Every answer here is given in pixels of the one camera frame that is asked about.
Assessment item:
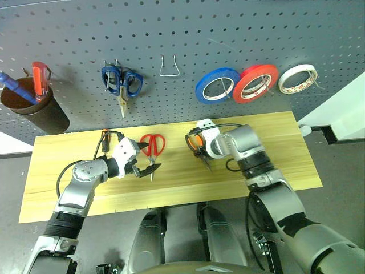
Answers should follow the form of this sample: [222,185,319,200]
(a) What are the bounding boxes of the grey metal pegboard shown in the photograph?
[0,0,365,147]

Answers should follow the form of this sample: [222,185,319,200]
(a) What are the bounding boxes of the black and orange screwdriver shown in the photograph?
[101,128,112,155]

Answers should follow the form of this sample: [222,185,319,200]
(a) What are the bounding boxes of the red tape roll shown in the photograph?
[232,64,280,104]

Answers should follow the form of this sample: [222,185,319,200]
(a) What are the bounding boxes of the blue utility knife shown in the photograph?
[0,71,38,105]

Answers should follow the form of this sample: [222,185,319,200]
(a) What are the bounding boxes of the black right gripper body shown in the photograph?
[196,129,207,158]

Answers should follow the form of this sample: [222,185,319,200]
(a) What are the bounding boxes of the silver wire pegboard hook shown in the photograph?
[159,54,181,78]

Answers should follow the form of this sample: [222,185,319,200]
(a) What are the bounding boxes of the dark brown holder cup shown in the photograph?
[0,76,71,134]

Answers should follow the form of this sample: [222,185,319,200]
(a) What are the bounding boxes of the blue tape roll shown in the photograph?
[195,67,241,104]

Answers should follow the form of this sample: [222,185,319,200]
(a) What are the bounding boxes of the white side panel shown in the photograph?
[295,71,365,141]

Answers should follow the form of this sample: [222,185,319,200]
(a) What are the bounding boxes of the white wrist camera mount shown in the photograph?
[111,136,141,179]
[196,119,221,160]

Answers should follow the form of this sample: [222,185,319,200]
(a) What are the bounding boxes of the dark grey rounded robot leg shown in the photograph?
[196,202,248,268]
[126,208,167,273]

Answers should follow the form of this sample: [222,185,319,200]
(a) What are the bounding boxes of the dark robot torso cover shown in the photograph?
[136,260,259,274]

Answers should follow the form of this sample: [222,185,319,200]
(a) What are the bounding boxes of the white tape roll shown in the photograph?
[278,64,318,95]

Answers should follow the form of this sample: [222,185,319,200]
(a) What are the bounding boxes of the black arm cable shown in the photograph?
[56,130,124,198]
[196,123,249,172]

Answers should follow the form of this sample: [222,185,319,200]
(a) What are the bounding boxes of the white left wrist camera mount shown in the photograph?
[111,136,141,179]

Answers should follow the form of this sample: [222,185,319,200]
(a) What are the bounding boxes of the silver double scissors hook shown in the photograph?
[102,58,120,92]

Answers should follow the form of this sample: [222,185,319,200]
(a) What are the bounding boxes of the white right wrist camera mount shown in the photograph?
[196,119,221,160]

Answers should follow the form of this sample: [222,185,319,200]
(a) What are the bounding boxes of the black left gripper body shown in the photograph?
[131,143,143,179]

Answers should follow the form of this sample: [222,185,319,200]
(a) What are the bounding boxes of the blue handled scissors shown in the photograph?
[100,64,144,119]

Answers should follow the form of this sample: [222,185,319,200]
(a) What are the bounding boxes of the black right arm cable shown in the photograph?
[196,123,249,172]

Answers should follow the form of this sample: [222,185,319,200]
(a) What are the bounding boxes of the red handled scissors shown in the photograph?
[139,133,167,182]

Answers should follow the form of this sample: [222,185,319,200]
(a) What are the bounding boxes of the orange handled pliers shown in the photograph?
[185,132,213,173]

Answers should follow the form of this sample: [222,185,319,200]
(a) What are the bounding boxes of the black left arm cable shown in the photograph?
[56,130,124,198]

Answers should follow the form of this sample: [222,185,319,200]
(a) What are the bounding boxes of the thin metal tape hook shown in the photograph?
[259,75,274,95]
[305,69,325,91]
[220,77,231,100]

